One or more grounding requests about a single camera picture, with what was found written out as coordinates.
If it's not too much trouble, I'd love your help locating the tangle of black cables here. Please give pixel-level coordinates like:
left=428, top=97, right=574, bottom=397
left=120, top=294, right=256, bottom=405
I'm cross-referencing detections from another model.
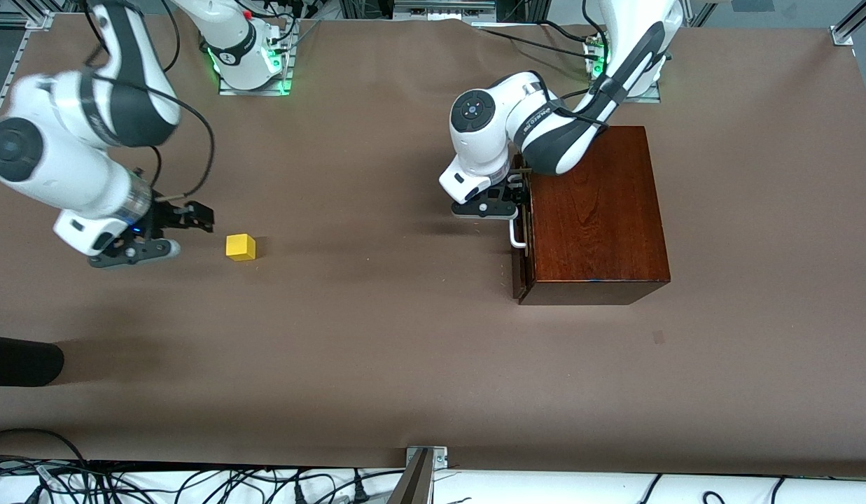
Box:
left=0, top=428, right=405, bottom=504

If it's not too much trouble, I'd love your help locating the black cable on table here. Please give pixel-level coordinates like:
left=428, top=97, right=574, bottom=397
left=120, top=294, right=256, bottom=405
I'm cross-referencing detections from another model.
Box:
left=475, top=21, right=603, bottom=62

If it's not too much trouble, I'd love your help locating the aluminium frame with electronics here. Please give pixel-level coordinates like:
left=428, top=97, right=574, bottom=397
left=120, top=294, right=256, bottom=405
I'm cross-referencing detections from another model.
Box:
left=338, top=0, right=552, bottom=27

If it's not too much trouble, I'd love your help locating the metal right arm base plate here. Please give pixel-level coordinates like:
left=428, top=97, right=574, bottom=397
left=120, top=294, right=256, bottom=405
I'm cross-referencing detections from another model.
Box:
left=218, top=20, right=295, bottom=97

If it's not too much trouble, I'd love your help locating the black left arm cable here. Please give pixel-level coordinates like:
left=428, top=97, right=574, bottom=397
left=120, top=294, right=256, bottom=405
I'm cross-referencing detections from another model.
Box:
left=538, top=70, right=610, bottom=130

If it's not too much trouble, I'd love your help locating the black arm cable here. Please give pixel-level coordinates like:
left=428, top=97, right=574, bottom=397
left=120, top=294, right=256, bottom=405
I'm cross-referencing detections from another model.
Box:
left=538, top=70, right=610, bottom=130
left=83, top=0, right=216, bottom=204

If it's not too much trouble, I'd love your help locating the metal table corner bracket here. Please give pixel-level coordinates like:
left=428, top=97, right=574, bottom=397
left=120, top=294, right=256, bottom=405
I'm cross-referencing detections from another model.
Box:
left=0, top=10, right=55, bottom=32
left=830, top=0, right=866, bottom=47

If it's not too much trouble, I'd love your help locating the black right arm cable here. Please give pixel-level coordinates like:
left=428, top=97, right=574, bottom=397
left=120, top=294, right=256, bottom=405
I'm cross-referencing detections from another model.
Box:
left=83, top=0, right=216, bottom=204

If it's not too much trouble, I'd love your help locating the wooden drawer with white handle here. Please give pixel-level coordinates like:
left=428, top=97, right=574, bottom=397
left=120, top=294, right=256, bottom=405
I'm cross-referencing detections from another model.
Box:
left=508, top=154, right=533, bottom=298

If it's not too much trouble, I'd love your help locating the aluminium profile with bracket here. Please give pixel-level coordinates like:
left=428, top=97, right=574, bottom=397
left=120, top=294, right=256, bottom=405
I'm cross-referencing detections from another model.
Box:
left=387, top=446, right=449, bottom=504

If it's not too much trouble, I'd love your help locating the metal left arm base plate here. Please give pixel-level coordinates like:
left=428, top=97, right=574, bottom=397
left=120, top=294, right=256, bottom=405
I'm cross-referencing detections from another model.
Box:
left=585, top=31, right=663, bottom=104

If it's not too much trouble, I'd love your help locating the dark wooden cabinet box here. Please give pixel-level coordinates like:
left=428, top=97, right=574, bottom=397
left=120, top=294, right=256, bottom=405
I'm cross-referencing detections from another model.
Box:
left=518, top=126, right=671, bottom=306

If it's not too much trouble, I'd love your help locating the black cylindrical object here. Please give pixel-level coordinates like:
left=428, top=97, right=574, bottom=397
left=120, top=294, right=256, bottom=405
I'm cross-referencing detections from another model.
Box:
left=0, top=335, right=65, bottom=387

